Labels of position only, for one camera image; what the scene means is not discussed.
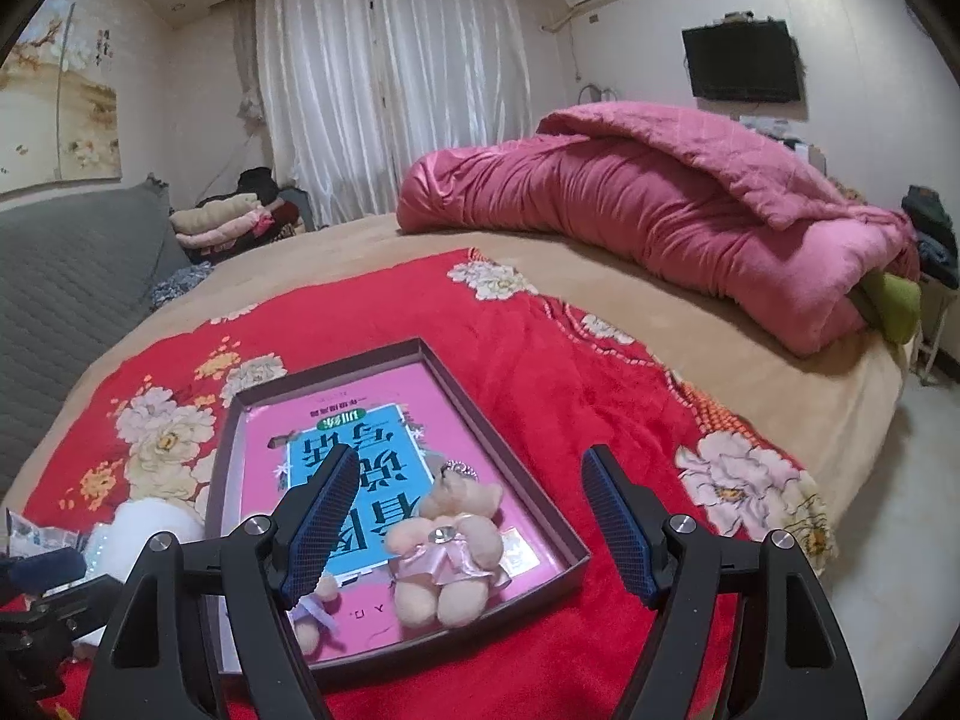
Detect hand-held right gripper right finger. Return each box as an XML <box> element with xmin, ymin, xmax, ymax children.
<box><xmin>581</xmin><ymin>444</ymin><xmax>871</xmax><ymax>720</ymax></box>

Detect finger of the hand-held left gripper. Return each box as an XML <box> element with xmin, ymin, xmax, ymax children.
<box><xmin>0</xmin><ymin>576</ymin><xmax>122</xmax><ymax>698</ymax></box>
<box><xmin>0</xmin><ymin>546</ymin><xmax>89</xmax><ymax>592</ymax></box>

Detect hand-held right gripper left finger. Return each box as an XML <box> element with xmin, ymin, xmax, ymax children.
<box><xmin>84</xmin><ymin>444</ymin><xmax>361</xmax><ymax>720</ymax></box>

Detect tissue packet purple cartoon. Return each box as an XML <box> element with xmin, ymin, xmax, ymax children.
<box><xmin>0</xmin><ymin>508</ymin><xmax>83</xmax><ymax>563</ymax></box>

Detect small teddy bear purple ribbon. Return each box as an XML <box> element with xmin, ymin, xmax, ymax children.
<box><xmin>289</xmin><ymin>585</ymin><xmax>346</xmax><ymax>657</ymax></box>

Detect white toilet paper roll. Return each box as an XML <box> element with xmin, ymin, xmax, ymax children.
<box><xmin>84</xmin><ymin>499</ymin><xmax>207</xmax><ymax>593</ymax></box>

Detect pink and blue book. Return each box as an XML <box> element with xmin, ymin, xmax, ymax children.
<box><xmin>217</xmin><ymin>364</ymin><xmax>582</xmax><ymax>665</ymax></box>

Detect red floral blanket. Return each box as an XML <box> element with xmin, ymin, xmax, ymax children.
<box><xmin>0</xmin><ymin>247</ymin><xmax>837</xmax><ymax>720</ymax></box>

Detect beige bed sheet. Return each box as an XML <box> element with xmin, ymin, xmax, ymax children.
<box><xmin>67</xmin><ymin>211</ymin><xmax>920</xmax><ymax>533</ymax></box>

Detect blue patterned cloth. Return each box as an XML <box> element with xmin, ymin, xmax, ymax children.
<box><xmin>150</xmin><ymin>262</ymin><xmax>215</xmax><ymax>312</ymax></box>

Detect grey quilted headboard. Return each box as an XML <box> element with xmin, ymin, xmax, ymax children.
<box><xmin>0</xmin><ymin>176</ymin><xmax>192</xmax><ymax>496</ymax></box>

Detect pink folded cloth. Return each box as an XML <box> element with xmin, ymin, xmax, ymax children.
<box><xmin>180</xmin><ymin>214</ymin><xmax>277</xmax><ymax>250</ymax></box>

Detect pink quilt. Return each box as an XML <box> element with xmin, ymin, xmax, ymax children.
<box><xmin>396</xmin><ymin>99</ymin><xmax>922</xmax><ymax>357</ymax></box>

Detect beige folded blanket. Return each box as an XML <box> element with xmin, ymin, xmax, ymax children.
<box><xmin>169</xmin><ymin>193</ymin><xmax>262</xmax><ymax>237</ymax></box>

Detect dark clothes pile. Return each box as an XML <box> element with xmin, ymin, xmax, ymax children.
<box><xmin>237</xmin><ymin>167</ymin><xmax>312</xmax><ymax>241</ymax></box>

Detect green pillow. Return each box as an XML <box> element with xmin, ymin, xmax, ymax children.
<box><xmin>862</xmin><ymin>270</ymin><xmax>922</xmax><ymax>346</ymax></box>

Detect white rack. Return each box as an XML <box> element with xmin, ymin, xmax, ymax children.
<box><xmin>911</xmin><ymin>276</ymin><xmax>960</xmax><ymax>385</ymax></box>

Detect dark clothes on rack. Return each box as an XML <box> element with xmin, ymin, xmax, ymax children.
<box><xmin>900</xmin><ymin>184</ymin><xmax>960</xmax><ymax>282</ymax></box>

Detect white curtain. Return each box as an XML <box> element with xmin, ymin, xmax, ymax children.
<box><xmin>232</xmin><ymin>0</ymin><xmax>541</xmax><ymax>230</ymax></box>

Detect floral wall painting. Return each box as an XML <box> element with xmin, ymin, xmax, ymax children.
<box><xmin>0</xmin><ymin>4</ymin><xmax>122</xmax><ymax>196</ymax></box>

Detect black wall television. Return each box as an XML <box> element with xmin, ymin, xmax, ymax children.
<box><xmin>681</xmin><ymin>21</ymin><xmax>802</xmax><ymax>104</ymax></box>

